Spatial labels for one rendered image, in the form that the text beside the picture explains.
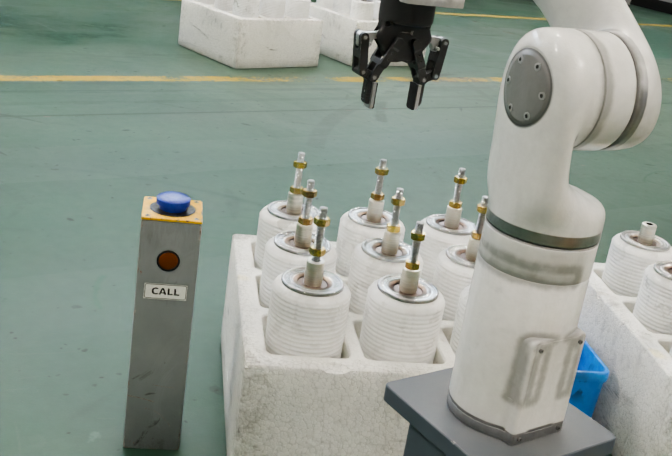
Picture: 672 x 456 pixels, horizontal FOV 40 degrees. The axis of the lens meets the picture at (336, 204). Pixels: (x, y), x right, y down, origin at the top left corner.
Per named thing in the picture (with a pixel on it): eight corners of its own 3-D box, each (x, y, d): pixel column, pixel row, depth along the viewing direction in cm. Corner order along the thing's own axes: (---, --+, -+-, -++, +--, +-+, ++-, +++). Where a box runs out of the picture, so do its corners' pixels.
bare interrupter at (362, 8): (351, 41, 384) (358, -11, 377) (372, 45, 381) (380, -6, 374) (341, 43, 376) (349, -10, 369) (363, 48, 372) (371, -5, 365)
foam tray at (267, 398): (534, 504, 118) (567, 382, 112) (228, 495, 111) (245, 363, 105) (455, 351, 155) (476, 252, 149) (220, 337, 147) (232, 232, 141)
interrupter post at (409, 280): (403, 297, 112) (407, 272, 111) (394, 288, 114) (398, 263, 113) (420, 295, 113) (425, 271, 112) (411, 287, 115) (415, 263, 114)
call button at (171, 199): (189, 219, 109) (190, 203, 108) (154, 217, 108) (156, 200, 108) (189, 207, 113) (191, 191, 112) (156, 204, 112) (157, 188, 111)
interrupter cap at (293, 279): (331, 305, 107) (332, 299, 107) (271, 288, 109) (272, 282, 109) (351, 282, 114) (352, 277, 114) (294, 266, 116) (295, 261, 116)
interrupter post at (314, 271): (318, 291, 110) (322, 266, 109) (299, 286, 111) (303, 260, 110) (324, 284, 112) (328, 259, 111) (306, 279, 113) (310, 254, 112)
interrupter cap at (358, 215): (379, 209, 141) (380, 205, 140) (409, 228, 135) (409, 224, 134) (337, 213, 136) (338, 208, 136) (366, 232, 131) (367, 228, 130)
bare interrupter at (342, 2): (352, 41, 383) (359, -10, 376) (328, 38, 382) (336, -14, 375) (350, 37, 392) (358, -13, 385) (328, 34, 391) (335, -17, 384)
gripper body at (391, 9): (424, -10, 130) (412, 56, 133) (370, -16, 126) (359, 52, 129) (451, 0, 124) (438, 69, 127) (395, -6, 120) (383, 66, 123)
